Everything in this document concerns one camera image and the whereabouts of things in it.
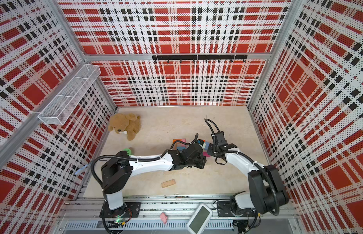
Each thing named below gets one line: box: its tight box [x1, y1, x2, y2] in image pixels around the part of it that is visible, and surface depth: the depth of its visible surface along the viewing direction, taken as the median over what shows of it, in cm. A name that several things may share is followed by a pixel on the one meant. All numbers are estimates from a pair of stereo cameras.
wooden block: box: [161, 179, 176, 189], surface depth 84 cm
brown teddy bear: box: [108, 113, 142, 141], surface depth 95 cm
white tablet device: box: [186, 202, 213, 234], surface depth 69 cm
